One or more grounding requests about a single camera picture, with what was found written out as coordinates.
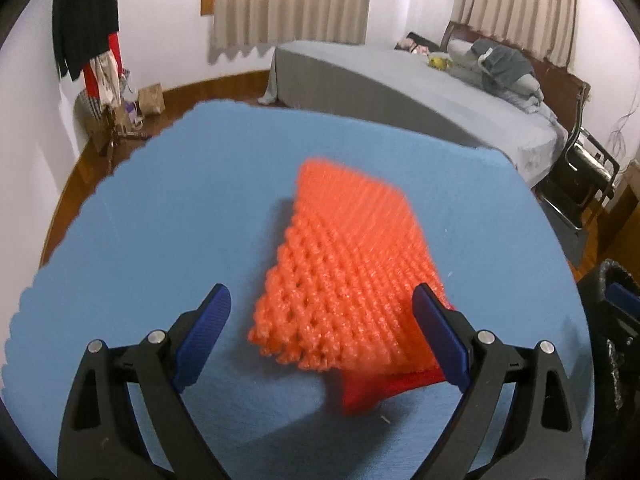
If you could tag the checkered basket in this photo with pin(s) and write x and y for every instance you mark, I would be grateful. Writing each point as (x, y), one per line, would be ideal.
(90, 110)

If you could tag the narrow beige curtain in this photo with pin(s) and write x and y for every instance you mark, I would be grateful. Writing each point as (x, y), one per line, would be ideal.
(520, 5)

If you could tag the pink and black item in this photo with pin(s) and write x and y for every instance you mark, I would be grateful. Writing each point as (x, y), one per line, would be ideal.
(412, 42)

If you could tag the patterned scarf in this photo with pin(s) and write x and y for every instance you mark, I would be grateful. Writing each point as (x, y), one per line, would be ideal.
(107, 80)

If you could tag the grey pillow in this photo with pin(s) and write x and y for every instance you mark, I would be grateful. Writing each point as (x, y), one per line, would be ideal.
(460, 52)

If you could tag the light grey blanket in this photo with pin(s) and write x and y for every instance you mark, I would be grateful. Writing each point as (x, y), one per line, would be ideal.
(530, 97)

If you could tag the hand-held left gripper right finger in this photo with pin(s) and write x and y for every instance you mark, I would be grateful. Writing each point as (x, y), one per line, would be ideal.
(440, 330)

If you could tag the red garment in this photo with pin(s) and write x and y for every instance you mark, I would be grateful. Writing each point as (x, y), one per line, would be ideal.
(90, 80)

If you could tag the black lined trash bin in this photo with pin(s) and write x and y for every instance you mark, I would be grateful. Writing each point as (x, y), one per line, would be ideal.
(615, 375)

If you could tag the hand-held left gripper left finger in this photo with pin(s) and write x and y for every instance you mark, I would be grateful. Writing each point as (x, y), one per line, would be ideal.
(205, 330)

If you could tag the orange knitted cloth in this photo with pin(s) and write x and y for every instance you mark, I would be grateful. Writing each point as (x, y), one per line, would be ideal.
(350, 260)

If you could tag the blue table mat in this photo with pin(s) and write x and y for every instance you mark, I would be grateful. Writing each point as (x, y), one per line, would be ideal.
(175, 200)

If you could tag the yellow plush toy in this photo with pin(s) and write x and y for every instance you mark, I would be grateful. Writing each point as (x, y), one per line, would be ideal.
(439, 61)

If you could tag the dark grey clothes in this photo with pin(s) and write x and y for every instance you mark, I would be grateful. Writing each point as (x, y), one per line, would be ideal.
(505, 62)

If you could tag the small purple white bag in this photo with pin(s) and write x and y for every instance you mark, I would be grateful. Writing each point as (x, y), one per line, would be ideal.
(131, 110)

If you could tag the black coat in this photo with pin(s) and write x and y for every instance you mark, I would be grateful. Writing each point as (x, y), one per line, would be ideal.
(82, 15)

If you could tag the bed with grey sheet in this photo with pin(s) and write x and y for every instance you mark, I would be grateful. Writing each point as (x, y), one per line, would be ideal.
(375, 85)

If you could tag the wide beige curtain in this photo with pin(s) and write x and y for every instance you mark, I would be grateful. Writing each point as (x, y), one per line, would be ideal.
(295, 5)

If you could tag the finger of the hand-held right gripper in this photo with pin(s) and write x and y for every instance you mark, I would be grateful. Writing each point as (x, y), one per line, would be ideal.
(625, 297)

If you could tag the brown paper bag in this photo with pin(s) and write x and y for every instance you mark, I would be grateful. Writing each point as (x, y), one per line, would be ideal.
(151, 100)

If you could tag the black folding chair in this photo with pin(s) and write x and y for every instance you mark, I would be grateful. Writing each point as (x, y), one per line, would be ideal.
(585, 160)

